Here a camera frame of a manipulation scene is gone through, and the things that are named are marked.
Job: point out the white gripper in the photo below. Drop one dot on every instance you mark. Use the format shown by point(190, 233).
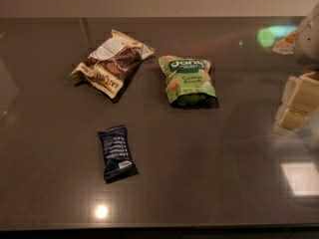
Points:
point(309, 45)

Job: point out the dark blue rxbar wrapper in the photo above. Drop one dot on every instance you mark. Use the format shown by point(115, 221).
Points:
point(116, 151)

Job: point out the green coconut crunch snack pouch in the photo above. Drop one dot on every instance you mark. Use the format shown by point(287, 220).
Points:
point(188, 81)

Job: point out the brown cream cookie snack bag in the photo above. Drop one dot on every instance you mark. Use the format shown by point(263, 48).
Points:
point(109, 67)

